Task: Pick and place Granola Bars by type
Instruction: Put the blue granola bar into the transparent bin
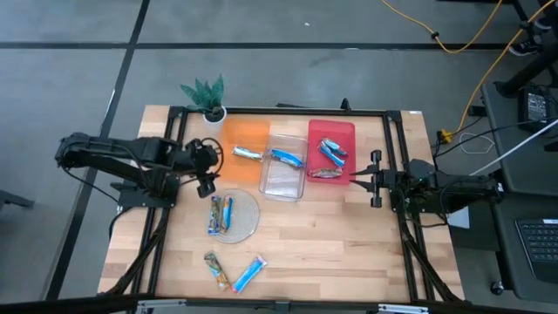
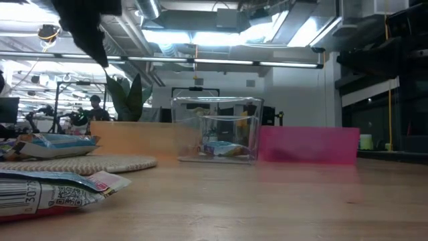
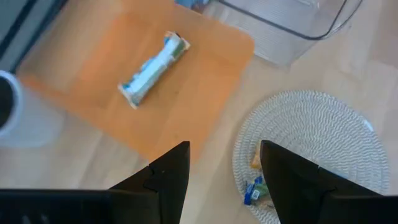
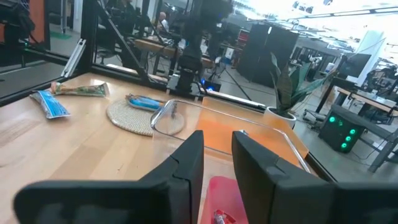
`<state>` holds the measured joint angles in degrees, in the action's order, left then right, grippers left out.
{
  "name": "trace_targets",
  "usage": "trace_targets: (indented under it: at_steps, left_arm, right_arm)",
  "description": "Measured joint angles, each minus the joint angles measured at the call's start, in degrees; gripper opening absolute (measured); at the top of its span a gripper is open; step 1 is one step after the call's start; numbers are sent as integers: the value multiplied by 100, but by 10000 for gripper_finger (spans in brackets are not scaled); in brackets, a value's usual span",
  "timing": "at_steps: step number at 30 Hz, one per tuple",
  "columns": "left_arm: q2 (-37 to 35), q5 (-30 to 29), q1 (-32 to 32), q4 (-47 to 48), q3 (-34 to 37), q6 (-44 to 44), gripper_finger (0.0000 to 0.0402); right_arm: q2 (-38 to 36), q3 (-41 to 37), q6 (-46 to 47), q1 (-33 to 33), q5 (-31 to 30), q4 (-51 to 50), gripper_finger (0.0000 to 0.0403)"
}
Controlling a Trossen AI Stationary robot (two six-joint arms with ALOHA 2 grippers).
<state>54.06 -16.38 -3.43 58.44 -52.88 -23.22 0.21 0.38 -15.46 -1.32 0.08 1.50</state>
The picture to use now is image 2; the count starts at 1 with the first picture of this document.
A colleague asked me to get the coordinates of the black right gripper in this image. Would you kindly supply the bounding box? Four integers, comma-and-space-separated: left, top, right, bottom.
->
336, 1, 428, 80

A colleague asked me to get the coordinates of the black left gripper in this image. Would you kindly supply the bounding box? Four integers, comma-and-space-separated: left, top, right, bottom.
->
49, 0, 123, 68

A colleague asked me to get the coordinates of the blue white snack bag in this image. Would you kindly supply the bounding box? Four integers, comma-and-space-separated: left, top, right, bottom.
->
13, 133, 101, 160

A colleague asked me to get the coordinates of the light blue granola bar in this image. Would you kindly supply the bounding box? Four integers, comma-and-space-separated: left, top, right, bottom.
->
199, 140, 252, 158
0, 169, 133, 224

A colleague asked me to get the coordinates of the black round hanging device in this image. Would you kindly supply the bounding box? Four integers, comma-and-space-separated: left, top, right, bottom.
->
37, 23, 62, 44

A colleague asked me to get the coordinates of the person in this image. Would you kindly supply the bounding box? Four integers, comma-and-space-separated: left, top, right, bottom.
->
85, 94, 111, 122

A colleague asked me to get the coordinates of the green artificial plant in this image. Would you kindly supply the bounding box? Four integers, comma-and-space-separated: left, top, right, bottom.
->
105, 70, 154, 122

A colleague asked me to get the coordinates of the white green cup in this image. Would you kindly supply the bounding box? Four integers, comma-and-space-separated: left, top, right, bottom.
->
359, 133, 374, 151

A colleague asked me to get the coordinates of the orange plastic bin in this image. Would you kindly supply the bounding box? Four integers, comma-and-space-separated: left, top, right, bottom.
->
89, 120, 178, 161

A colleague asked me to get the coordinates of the black computer monitor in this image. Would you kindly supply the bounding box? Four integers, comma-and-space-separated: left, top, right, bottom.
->
0, 96, 20, 125
261, 106, 285, 127

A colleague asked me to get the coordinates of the red plastic bin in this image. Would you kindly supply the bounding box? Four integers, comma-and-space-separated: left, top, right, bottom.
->
257, 125, 361, 166

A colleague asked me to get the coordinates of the round woven mat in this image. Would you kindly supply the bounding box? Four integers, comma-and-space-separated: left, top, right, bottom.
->
0, 154, 158, 177

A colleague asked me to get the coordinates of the clear plastic bin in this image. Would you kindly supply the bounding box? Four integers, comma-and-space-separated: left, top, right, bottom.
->
170, 96, 265, 165

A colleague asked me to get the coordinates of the black background rig frame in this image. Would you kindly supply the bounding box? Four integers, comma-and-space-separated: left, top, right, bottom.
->
171, 86, 221, 98
52, 80, 108, 133

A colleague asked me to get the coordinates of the yellow cord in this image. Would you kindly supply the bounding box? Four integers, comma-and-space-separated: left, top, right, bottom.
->
384, 13, 394, 151

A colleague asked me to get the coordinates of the black aluminium frame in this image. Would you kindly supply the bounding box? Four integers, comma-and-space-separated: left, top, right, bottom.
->
0, 46, 327, 70

